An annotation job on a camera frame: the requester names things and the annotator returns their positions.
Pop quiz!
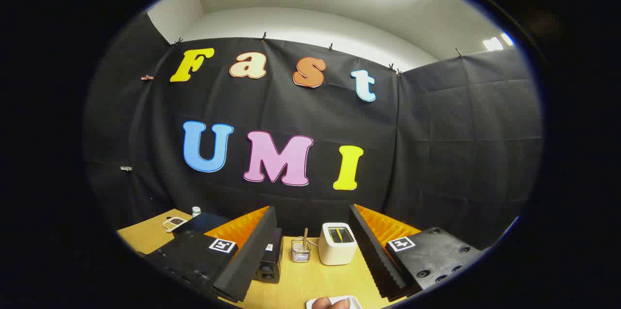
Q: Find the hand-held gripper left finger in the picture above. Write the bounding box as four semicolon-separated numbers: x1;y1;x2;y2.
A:
145;205;278;304

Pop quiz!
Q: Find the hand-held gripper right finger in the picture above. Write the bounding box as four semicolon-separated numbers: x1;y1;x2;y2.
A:
348;203;485;301

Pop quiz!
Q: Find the black toaster oven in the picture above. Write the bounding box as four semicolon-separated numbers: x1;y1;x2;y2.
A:
172;211;283;284

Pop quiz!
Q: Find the white cherry-print plate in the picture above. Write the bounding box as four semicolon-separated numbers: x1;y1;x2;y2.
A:
306;295;363;309

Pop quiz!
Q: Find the white pop-up toaster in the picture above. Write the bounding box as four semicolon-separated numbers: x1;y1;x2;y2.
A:
318;222;359;266

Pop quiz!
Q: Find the wire mesh basket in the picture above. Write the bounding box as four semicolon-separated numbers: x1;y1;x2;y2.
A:
290;239;312;263

